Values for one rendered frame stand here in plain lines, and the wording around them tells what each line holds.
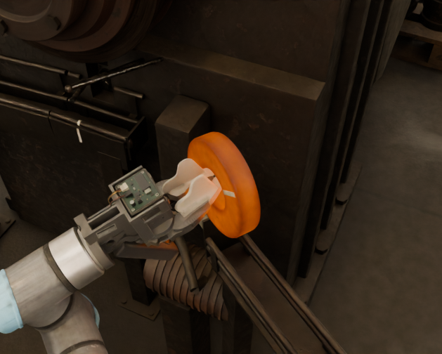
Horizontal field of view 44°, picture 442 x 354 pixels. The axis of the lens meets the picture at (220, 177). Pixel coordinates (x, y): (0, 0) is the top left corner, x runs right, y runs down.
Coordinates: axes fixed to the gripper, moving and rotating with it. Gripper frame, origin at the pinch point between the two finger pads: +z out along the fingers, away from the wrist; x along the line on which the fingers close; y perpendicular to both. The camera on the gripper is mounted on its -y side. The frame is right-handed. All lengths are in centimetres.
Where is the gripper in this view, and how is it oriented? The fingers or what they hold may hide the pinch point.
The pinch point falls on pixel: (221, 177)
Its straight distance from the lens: 77.2
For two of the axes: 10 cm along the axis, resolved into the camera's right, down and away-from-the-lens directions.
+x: -5.0, -6.4, 5.8
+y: -2.2, -5.5, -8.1
